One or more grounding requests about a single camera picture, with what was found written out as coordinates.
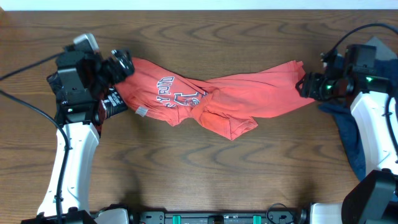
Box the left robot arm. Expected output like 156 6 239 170
25 50 134 223

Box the black printed folded shirt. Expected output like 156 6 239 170
47 73 127 125

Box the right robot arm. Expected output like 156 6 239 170
295 44 397 223

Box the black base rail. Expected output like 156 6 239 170
131 208 309 224

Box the grey garment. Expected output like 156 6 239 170
366 37 397 61

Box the red soccer t-shirt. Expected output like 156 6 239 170
116 58 312 141

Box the navy blue garment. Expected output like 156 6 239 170
318 56 397 181

